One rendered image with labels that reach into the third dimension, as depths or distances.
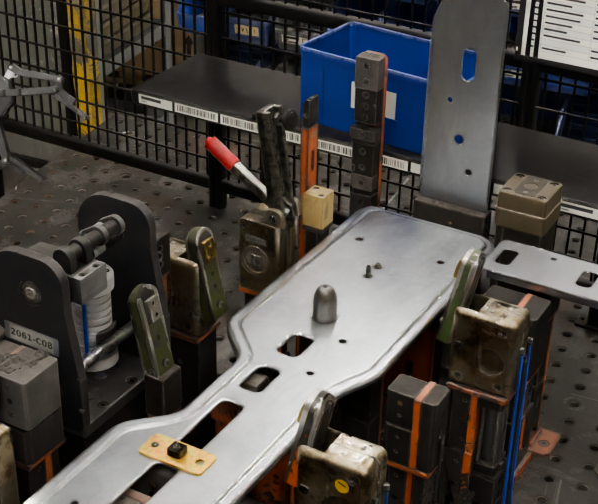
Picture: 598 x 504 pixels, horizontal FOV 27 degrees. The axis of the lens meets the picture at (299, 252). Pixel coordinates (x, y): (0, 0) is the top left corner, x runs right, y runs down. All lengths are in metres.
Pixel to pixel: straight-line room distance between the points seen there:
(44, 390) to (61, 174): 1.34
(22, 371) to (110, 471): 0.15
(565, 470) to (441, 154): 0.51
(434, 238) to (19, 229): 0.98
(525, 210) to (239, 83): 0.67
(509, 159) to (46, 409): 0.93
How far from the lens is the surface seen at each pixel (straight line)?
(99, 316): 1.56
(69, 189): 2.68
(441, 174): 1.95
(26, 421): 1.44
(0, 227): 2.55
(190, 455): 1.41
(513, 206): 1.89
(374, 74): 1.97
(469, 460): 1.73
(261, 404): 1.49
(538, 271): 1.80
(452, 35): 1.87
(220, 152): 1.79
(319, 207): 1.82
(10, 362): 1.45
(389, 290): 1.72
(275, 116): 1.72
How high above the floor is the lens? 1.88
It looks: 29 degrees down
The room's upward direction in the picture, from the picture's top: 1 degrees clockwise
